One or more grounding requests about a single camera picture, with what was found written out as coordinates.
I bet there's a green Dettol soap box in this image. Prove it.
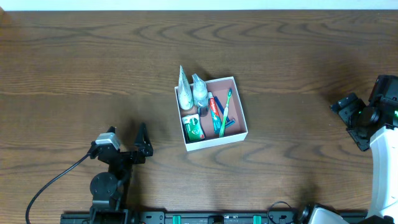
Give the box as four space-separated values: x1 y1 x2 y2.
182 114 205 142

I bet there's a white Pantene bamboo tube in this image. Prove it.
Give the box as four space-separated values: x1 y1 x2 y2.
177 66 193 110

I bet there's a white box with pink interior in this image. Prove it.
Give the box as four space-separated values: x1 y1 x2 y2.
177 77 248 151

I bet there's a blue foaming soap pump bottle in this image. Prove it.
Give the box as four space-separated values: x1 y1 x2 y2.
192 73 208 117

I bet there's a red Colgate toothpaste tube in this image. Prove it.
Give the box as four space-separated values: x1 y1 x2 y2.
208 92 222 134

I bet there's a green and blue toothbrush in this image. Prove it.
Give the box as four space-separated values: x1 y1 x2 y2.
219 88 233 138

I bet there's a blue disposable razor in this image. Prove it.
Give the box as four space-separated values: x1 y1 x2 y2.
214 96 235 128

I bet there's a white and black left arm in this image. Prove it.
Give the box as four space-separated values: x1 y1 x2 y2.
88 123 154 224

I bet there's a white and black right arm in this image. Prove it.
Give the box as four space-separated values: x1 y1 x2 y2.
330 93 397 223

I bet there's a black mounting rail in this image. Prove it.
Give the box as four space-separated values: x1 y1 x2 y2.
60 210 297 224

